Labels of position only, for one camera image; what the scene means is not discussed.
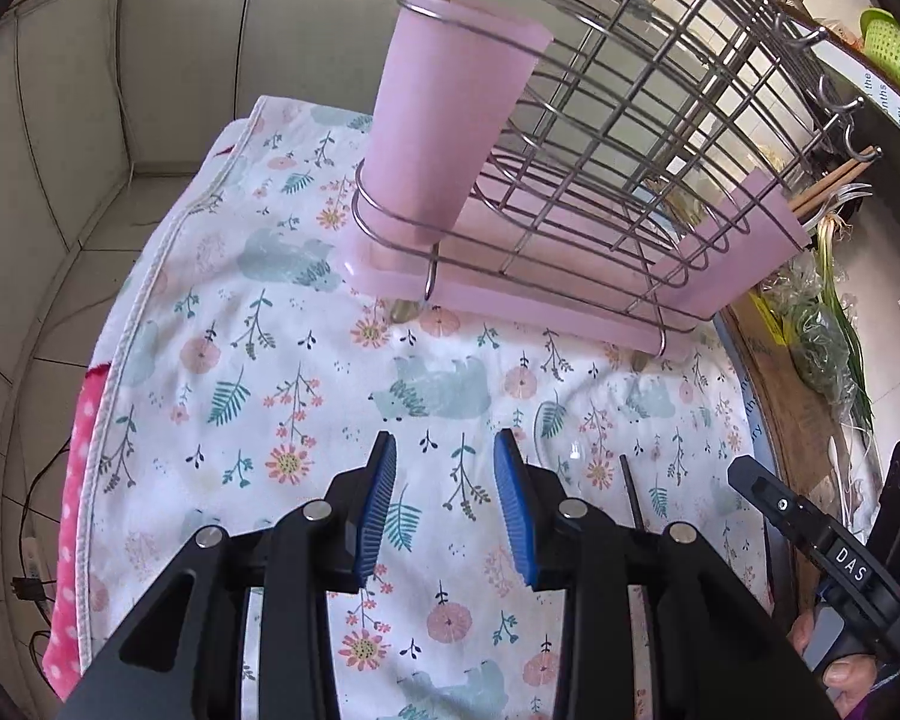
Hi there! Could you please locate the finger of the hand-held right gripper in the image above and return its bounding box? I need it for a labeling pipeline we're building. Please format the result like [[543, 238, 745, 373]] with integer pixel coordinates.
[[726, 456, 900, 661]]

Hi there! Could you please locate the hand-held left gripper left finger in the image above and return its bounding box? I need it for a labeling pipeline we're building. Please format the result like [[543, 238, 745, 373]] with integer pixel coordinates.
[[56, 431, 398, 720]]

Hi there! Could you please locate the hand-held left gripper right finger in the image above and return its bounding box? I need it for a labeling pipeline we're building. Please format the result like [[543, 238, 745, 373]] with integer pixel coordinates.
[[493, 429, 837, 720]]

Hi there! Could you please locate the black chopstick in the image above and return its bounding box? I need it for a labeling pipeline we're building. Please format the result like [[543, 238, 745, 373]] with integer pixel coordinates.
[[619, 454, 650, 541]]

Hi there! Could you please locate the metal wire utensil rack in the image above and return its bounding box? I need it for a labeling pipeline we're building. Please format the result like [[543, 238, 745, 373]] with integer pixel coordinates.
[[352, 0, 882, 357]]

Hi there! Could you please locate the wide pink utensil cup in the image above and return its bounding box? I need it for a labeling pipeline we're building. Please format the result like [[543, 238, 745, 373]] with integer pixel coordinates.
[[675, 169, 807, 320]]

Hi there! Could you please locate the tall pink utensil cup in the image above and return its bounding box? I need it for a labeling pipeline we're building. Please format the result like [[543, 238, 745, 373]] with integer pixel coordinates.
[[360, 0, 554, 248]]

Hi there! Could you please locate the person's right hand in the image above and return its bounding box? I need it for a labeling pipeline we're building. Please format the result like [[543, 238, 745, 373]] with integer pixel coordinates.
[[791, 611, 882, 717]]

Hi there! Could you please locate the clear plastic spoon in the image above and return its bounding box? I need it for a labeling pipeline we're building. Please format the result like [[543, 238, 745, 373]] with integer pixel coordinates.
[[536, 412, 608, 481]]

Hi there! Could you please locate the green onion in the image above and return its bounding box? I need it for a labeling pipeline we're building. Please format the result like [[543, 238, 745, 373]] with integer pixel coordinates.
[[810, 214, 875, 428]]

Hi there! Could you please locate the floral printed cloth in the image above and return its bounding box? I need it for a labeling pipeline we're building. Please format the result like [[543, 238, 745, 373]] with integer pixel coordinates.
[[75, 94, 777, 720]]

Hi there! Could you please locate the plastic bag of greens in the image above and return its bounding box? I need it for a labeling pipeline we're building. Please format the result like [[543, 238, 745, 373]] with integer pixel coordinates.
[[757, 255, 863, 398]]

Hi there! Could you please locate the pink drip tray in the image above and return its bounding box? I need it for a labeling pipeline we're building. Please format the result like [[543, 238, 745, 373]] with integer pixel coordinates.
[[345, 187, 713, 357]]

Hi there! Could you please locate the pink dotted blanket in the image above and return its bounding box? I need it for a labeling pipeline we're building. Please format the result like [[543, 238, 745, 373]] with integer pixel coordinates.
[[41, 364, 113, 698]]

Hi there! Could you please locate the metal fork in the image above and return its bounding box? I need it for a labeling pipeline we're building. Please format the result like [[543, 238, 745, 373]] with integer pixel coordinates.
[[814, 181, 875, 230]]

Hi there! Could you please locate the white power strip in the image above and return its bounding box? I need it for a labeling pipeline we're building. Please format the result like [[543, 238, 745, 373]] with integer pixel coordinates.
[[21, 529, 50, 578]]

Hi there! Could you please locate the white blue printed box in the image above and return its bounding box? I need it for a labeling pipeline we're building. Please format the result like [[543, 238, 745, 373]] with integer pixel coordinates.
[[810, 37, 900, 147]]

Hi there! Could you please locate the green plastic basket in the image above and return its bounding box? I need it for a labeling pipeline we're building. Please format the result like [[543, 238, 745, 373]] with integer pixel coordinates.
[[859, 7, 900, 102]]

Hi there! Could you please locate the black cable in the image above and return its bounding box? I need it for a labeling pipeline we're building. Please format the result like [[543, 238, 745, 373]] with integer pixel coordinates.
[[15, 442, 72, 661]]

